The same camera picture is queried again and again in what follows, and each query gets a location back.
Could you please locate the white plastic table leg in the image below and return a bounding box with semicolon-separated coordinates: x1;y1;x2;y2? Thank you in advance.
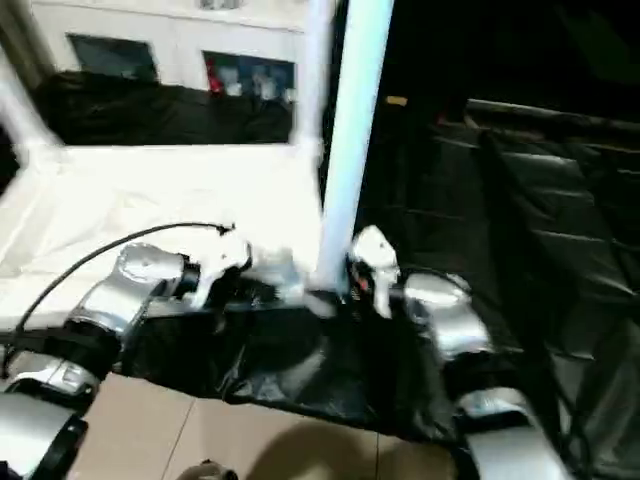
0;48;63;167
293;0;337;163
312;0;397;299

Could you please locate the black robot left foot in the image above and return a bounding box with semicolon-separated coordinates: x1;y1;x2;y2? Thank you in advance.
182;461;239;480

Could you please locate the black plastic mat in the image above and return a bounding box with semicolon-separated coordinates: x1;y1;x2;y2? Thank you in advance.
0;72;640;476

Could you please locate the white cabinet with glass doors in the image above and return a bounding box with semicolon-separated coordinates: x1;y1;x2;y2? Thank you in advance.
30;0;313;103

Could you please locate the black backdrop cloth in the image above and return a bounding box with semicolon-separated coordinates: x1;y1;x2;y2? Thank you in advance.
335;0;640;119

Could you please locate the grey curtain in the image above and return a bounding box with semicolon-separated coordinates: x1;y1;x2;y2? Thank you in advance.
0;0;41;71

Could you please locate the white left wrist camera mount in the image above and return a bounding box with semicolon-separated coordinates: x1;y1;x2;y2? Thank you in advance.
188;230;253;307

